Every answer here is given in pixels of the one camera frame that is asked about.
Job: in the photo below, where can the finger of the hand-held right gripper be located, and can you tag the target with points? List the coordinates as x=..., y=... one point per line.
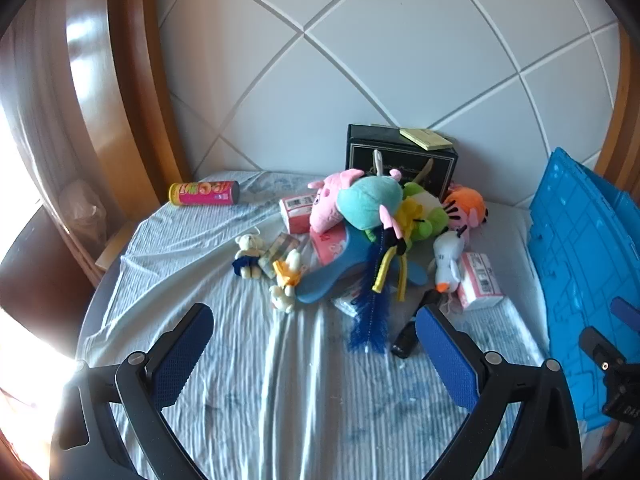
x=600, y=350
x=628, y=311

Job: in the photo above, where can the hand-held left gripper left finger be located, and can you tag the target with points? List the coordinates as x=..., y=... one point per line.
x=181, y=357

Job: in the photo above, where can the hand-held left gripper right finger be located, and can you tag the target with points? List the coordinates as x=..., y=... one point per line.
x=445, y=357

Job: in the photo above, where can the blue plastic storage container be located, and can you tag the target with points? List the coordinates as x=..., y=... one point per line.
x=580, y=260

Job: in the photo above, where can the white duck plush toy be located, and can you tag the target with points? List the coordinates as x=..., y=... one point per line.
x=447, y=262

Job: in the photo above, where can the small cream bear plush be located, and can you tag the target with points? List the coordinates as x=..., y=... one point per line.
x=248, y=256

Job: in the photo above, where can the pink patterned packet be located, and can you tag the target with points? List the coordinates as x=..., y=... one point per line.
x=330, y=247

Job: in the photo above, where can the blue headed plush toy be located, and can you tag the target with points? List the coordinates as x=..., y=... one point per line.
x=370, y=202

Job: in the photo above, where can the pink pig plush toy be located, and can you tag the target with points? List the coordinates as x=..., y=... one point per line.
x=327, y=202

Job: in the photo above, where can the black handheld device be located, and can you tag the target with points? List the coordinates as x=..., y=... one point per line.
x=411, y=332

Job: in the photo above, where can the pink white carton box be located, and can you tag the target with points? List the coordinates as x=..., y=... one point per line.
x=480, y=280
x=296, y=212

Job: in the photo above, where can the blue feather duster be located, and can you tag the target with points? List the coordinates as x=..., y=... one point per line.
x=371, y=315

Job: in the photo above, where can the clear plastic packet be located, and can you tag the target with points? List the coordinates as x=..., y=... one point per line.
x=349, y=305

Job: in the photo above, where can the pale blue striped bed sheet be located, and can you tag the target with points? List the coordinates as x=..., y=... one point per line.
x=280, y=410

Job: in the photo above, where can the small white plush orange scarf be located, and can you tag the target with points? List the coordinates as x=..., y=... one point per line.
x=287, y=282

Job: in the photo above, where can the small striped snack packet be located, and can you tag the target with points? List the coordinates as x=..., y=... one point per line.
x=279, y=252

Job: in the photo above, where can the green frog plush toy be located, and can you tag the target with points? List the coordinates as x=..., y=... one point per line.
x=425, y=212

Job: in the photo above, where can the orange tiger plush toy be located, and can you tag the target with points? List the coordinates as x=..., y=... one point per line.
x=467, y=207

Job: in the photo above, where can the dark wooden nightstand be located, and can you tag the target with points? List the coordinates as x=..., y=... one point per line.
x=42, y=270

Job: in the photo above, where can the pink chip can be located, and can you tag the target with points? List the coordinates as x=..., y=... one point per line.
x=202, y=193

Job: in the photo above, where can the clear plastic bag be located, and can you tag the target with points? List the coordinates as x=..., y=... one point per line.
x=82, y=207

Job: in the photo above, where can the black gift box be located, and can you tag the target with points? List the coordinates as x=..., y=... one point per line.
x=395, y=157

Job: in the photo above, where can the yellow notepad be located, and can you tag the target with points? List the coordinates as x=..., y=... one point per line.
x=425, y=138

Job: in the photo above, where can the white sheer curtain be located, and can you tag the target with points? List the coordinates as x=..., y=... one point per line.
x=30, y=110

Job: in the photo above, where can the wooden headboard frame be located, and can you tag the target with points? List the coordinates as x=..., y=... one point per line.
x=132, y=85

